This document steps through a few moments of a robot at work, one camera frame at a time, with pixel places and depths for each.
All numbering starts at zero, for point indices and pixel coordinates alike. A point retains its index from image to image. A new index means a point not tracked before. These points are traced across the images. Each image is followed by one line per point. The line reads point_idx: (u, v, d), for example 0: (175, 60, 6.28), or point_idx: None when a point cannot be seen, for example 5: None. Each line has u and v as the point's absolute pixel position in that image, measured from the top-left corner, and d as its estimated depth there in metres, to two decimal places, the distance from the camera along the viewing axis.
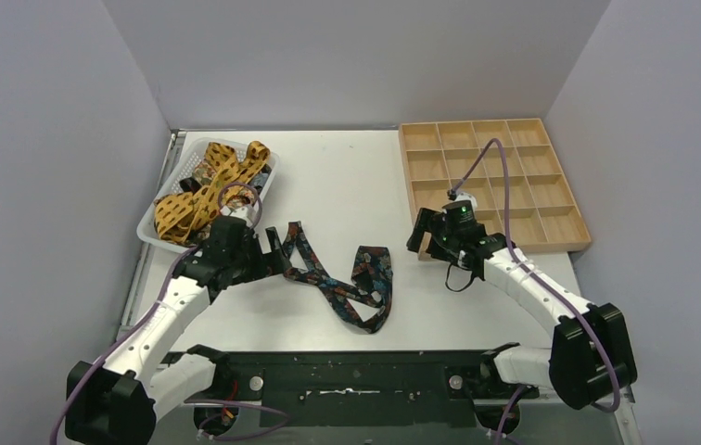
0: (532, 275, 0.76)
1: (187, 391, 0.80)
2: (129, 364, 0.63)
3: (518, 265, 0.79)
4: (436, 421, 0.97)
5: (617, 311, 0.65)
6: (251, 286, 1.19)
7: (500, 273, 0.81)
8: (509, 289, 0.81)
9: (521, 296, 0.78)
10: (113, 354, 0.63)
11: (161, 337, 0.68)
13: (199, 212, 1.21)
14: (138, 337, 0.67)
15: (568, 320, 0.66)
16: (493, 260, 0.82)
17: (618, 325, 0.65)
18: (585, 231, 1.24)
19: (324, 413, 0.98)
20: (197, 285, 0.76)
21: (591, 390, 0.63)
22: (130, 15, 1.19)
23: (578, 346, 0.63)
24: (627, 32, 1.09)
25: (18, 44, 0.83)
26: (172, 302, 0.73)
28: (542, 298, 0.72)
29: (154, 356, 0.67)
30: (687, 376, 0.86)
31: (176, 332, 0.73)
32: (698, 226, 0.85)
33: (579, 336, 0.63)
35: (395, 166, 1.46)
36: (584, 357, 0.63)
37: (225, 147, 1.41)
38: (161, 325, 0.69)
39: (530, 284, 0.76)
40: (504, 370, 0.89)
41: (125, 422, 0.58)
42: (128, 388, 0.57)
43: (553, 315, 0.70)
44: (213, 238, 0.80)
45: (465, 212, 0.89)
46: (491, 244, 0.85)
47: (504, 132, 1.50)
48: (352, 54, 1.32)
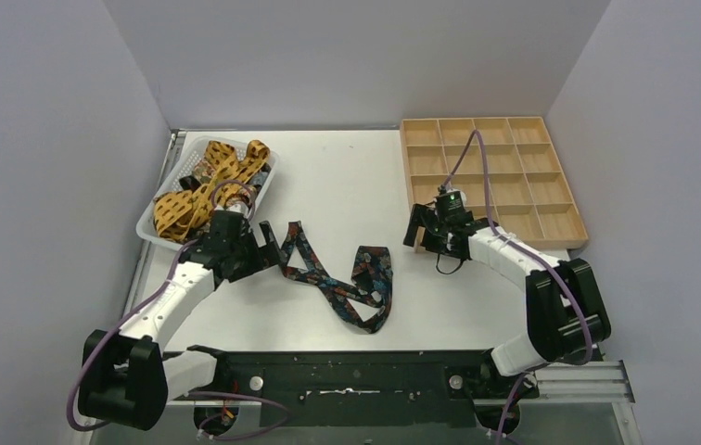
0: (510, 243, 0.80)
1: (188, 382, 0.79)
2: (145, 331, 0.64)
3: (498, 237, 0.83)
4: (436, 422, 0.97)
5: (586, 265, 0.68)
6: (249, 283, 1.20)
7: (483, 247, 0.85)
8: (496, 266, 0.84)
9: (501, 265, 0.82)
10: (128, 323, 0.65)
11: (174, 311, 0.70)
13: (198, 210, 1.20)
14: (151, 310, 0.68)
15: (539, 273, 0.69)
16: (476, 235, 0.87)
17: (590, 277, 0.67)
18: (581, 228, 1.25)
19: (323, 413, 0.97)
20: (204, 267, 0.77)
21: (563, 341, 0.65)
22: (130, 15, 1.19)
23: (546, 294, 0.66)
24: (627, 33, 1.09)
25: (19, 44, 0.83)
26: (181, 280, 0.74)
28: (517, 259, 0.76)
29: (166, 327, 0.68)
30: (688, 377, 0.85)
31: (184, 311, 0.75)
32: (699, 226, 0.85)
33: (547, 286, 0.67)
35: (396, 162, 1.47)
36: (554, 308, 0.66)
37: (225, 146, 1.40)
38: (173, 299, 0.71)
39: (508, 250, 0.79)
40: (503, 363, 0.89)
41: (142, 389, 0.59)
42: (145, 351, 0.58)
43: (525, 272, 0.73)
44: (215, 229, 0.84)
45: (452, 199, 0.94)
46: (476, 224, 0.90)
47: (505, 129, 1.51)
48: (352, 55, 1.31)
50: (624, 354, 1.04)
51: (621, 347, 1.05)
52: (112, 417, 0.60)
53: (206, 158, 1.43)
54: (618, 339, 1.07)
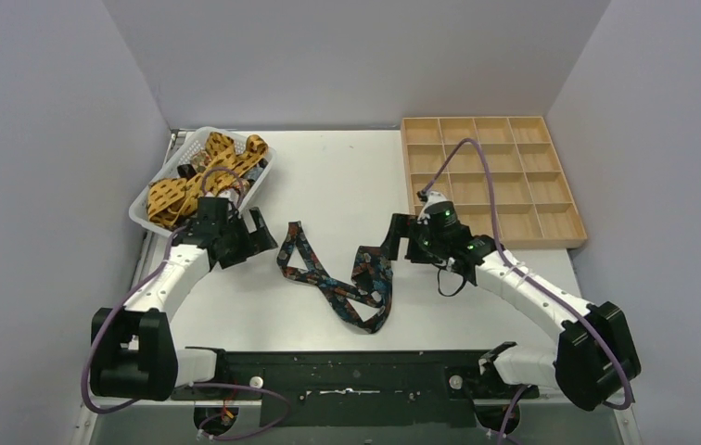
0: (528, 279, 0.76)
1: (190, 371, 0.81)
2: (151, 303, 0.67)
3: (512, 270, 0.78)
4: (436, 421, 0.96)
5: (617, 311, 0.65)
6: (249, 285, 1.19)
7: (494, 278, 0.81)
8: (505, 294, 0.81)
9: (516, 298, 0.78)
10: (133, 298, 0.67)
11: (174, 286, 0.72)
13: (190, 199, 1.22)
14: (154, 286, 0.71)
15: (572, 325, 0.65)
16: (486, 266, 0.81)
17: (621, 324, 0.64)
18: (580, 227, 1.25)
19: (323, 413, 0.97)
20: (197, 247, 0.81)
21: (603, 394, 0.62)
22: (129, 15, 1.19)
23: (586, 351, 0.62)
24: (627, 32, 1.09)
25: (18, 45, 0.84)
26: (177, 259, 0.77)
28: (541, 304, 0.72)
29: (169, 300, 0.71)
30: (689, 377, 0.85)
31: (182, 288, 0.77)
32: (698, 226, 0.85)
33: (586, 342, 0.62)
35: (396, 160, 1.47)
36: (592, 361, 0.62)
37: (225, 137, 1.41)
38: (173, 275, 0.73)
39: (527, 288, 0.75)
40: (505, 373, 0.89)
41: (154, 361, 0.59)
42: (155, 322, 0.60)
43: (554, 321, 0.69)
44: (202, 214, 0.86)
45: (448, 216, 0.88)
46: (480, 247, 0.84)
47: (505, 129, 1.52)
48: (352, 55, 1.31)
50: None
51: None
52: (127, 393, 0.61)
53: (206, 148, 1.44)
54: None
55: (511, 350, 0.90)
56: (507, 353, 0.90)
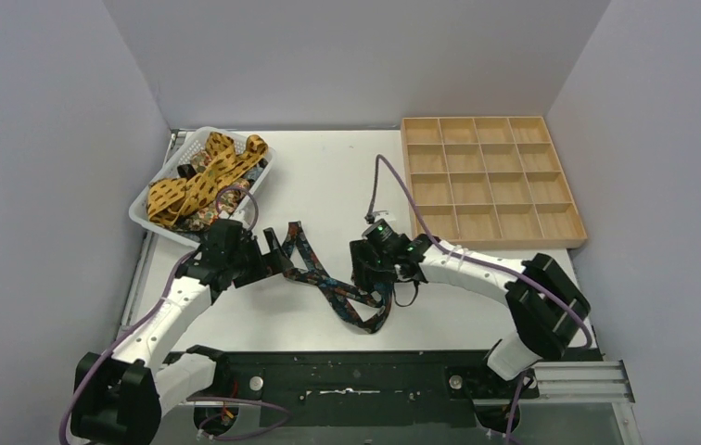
0: (466, 259, 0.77)
1: (188, 389, 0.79)
2: (137, 354, 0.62)
3: (451, 255, 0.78)
4: (436, 421, 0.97)
5: (549, 259, 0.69)
6: (250, 286, 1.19)
7: (437, 269, 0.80)
8: (454, 282, 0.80)
9: (465, 282, 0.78)
10: (121, 345, 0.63)
11: (169, 331, 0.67)
13: (190, 199, 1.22)
14: (146, 330, 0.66)
15: (514, 284, 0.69)
16: (427, 260, 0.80)
17: (556, 269, 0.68)
18: (580, 227, 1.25)
19: (324, 413, 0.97)
20: (200, 284, 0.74)
21: (563, 340, 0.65)
22: (129, 14, 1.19)
23: (532, 305, 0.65)
24: (628, 33, 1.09)
25: (18, 45, 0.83)
26: (176, 298, 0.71)
28: (484, 275, 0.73)
29: (161, 348, 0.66)
30: (688, 377, 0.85)
31: (182, 328, 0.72)
32: (698, 226, 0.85)
33: (528, 298, 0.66)
35: (396, 160, 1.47)
36: (541, 312, 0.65)
37: (225, 136, 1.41)
38: (168, 320, 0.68)
39: (468, 267, 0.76)
40: (503, 368, 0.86)
41: (132, 414, 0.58)
42: (136, 376, 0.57)
43: (498, 286, 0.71)
44: (212, 240, 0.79)
45: (382, 230, 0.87)
46: (417, 247, 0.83)
47: (505, 129, 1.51)
48: (351, 55, 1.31)
50: (623, 354, 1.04)
51: (621, 347, 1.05)
52: (105, 439, 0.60)
53: (206, 148, 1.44)
54: (618, 340, 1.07)
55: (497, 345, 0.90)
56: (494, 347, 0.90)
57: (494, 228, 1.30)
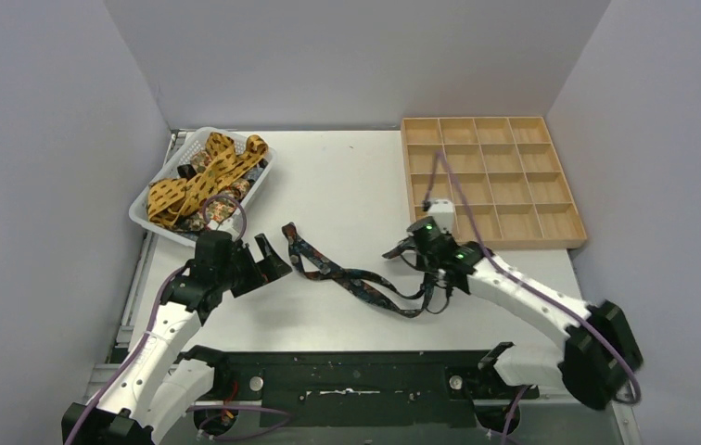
0: (522, 285, 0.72)
1: (188, 401, 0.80)
2: (124, 401, 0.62)
3: (506, 277, 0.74)
4: (436, 421, 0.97)
5: (616, 308, 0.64)
6: (253, 298, 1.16)
7: (487, 286, 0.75)
8: (501, 302, 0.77)
9: (515, 308, 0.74)
10: (107, 393, 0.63)
11: (154, 370, 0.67)
13: (190, 199, 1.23)
14: (131, 372, 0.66)
15: (576, 329, 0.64)
16: (478, 274, 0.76)
17: (622, 319, 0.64)
18: (580, 227, 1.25)
19: (324, 413, 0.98)
20: (186, 311, 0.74)
21: (612, 392, 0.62)
22: (129, 15, 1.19)
23: (593, 356, 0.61)
24: (628, 32, 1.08)
25: (18, 46, 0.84)
26: (161, 331, 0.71)
28: (541, 311, 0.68)
29: (149, 387, 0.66)
30: (684, 377, 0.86)
31: (170, 362, 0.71)
32: (698, 226, 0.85)
33: (592, 346, 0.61)
35: (396, 160, 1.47)
36: (601, 365, 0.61)
37: (225, 137, 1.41)
38: (154, 358, 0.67)
39: (524, 294, 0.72)
40: (507, 375, 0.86)
41: None
42: (124, 427, 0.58)
43: (557, 326, 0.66)
44: (199, 257, 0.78)
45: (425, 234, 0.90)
46: (470, 256, 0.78)
47: (506, 129, 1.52)
48: (352, 56, 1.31)
50: None
51: None
52: None
53: (206, 148, 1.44)
54: None
55: (512, 352, 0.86)
56: (511, 354, 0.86)
57: (494, 228, 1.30)
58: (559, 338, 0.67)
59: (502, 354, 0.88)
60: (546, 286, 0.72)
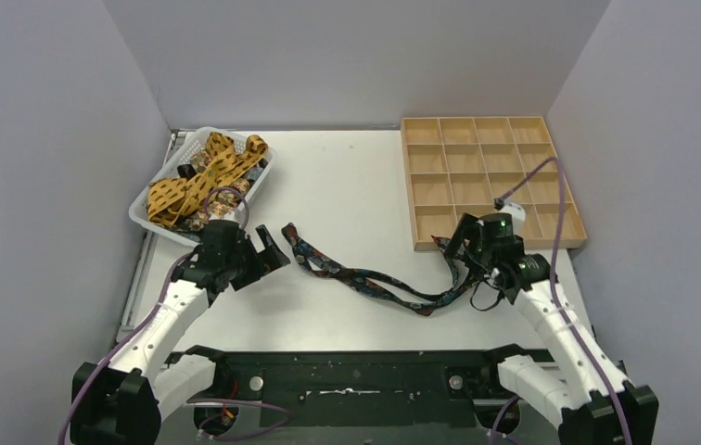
0: (570, 328, 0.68)
1: (189, 390, 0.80)
2: (134, 362, 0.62)
3: (558, 311, 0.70)
4: (436, 421, 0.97)
5: (655, 395, 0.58)
6: (250, 293, 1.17)
7: (533, 311, 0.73)
8: (540, 332, 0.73)
9: (550, 342, 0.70)
10: (118, 354, 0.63)
11: (165, 337, 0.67)
13: (190, 199, 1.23)
14: (142, 337, 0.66)
15: (599, 397, 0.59)
16: (530, 296, 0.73)
17: (655, 408, 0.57)
18: (580, 227, 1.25)
19: (324, 414, 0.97)
20: (196, 286, 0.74)
21: None
22: (129, 14, 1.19)
23: (604, 425, 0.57)
24: (628, 31, 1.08)
25: (17, 45, 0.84)
26: (172, 303, 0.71)
28: (576, 362, 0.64)
29: (159, 355, 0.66)
30: (685, 376, 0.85)
31: (177, 334, 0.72)
32: (698, 226, 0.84)
33: (609, 418, 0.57)
35: (396, 160, 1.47)
36: (603, 434, 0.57)
37: (225, 137, 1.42)
38: (163, 326, 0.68)
39: (567, 337, 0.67)
40: (506, 378, 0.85)
41: (132, 420, 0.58)
42: (134, 386, 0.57)
43: (582, 385, 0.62)
44: (209, 241, 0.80)
45: (503, 226, 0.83)
46: (533, 271, 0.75)
47: (506, 129, 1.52)
48: (352, 55, 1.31)
50: (624, 354, 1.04)
51: (621, 347, 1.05)
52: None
53: (206, 148, 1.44)
54: (618, 339, 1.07)
55: (522, 363, 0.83)
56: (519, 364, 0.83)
57: None
58: (579, 394, 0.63)
59: (511, 361, 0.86)
60: (593, 342, 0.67)
